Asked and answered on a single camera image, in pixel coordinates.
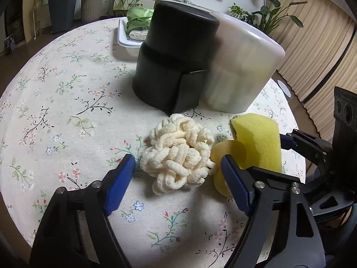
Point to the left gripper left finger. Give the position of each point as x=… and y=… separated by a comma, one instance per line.
x=59, y=241

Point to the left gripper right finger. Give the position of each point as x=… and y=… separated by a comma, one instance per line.
x=297, y=242

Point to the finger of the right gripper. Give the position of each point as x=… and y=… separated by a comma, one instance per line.
x=307, y=145

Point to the yellow makeup sponge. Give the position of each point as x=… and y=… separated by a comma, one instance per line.
x=222, y=154

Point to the yellow rectangular sponge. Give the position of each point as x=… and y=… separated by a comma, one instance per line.
x=261, y=138

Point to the cream chenille scrubber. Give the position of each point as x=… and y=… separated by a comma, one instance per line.
x=179, y=154

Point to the grey knitted dishcloth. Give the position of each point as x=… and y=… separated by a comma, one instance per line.
x=138, y=35

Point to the green microfiber cloth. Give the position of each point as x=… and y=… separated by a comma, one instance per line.
x=138, y=18

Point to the grey cylindrical trash bin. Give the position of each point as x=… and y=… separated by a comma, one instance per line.
x=284, y=88

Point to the beige curtain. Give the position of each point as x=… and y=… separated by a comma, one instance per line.
x=320, y=44

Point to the translucent plastic storage box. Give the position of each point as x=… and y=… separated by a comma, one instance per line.
x=241, y=61

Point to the black cylindrical container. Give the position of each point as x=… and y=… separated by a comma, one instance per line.
x=172, y=63

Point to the large plant in dark pot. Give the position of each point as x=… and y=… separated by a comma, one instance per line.
x=272, y=13

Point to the small hanging green plant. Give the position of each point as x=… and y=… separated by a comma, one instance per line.
x=239, y=13

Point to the white plastic tray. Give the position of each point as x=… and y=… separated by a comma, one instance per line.
x=132, y=46

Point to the small dark floor box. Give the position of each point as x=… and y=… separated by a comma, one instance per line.
x=9, y=44

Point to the white TV console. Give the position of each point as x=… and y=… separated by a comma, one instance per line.
x=150, y=4

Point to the tall plant in blue pot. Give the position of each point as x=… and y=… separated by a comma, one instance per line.
x=61, y=14

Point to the plant in ribbed grey pot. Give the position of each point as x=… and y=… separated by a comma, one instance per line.
x=90, y=10

